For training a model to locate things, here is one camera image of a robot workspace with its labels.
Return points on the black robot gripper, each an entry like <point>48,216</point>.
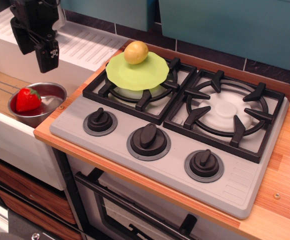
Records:
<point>31,25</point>

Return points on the red toy strawberry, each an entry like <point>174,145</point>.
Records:
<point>27,99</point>

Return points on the yellow toy potato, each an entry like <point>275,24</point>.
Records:
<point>136,52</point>

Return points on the white toy sink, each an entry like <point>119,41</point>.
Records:
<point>83,50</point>

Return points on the small steel pot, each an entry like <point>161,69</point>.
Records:
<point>52,96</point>

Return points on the light green plastic plate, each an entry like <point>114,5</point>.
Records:
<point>136,77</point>

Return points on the grey toy faucet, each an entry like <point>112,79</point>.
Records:
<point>61,17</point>

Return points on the black left stove knob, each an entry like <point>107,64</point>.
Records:
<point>100,123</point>

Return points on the black stove knob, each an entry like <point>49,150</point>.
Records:
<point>204,166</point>
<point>148,143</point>
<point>100,123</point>

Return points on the black left burner grate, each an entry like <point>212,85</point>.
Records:
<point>151,105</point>

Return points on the black burner grate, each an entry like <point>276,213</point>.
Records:
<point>234,116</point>
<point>151,105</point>

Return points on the upper wooden drawer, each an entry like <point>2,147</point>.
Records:
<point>34,190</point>

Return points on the wooden drawer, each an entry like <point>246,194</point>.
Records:
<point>39,218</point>
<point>34,190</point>

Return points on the black middle stove knob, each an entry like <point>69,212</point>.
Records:
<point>148,143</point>

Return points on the lower wooden drawer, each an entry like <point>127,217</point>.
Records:
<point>39,218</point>

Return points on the toy oven door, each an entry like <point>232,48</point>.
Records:
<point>131,221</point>

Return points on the black right burner grate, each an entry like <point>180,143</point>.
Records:
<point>234,116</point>

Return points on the black right stove knob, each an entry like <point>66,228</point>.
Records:
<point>204,166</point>

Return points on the grey toy stove top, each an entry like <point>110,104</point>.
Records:
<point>234,193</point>

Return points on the black oven door handle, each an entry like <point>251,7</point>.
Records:
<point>101,192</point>

